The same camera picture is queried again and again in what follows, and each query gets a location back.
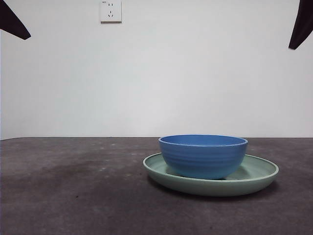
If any blue ribbed bowl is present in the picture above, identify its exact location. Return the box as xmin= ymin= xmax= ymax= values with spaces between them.
xmin=158 ymin=134 xmax=249 ymax=180

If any pale green plate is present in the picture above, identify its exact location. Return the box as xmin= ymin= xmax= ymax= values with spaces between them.
xmin=142 ymin=153 xmax=280 ymax=197

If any white wall socket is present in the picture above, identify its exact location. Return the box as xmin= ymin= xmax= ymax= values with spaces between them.
xmin=100 ymin=0 xmax=123 ymax=24

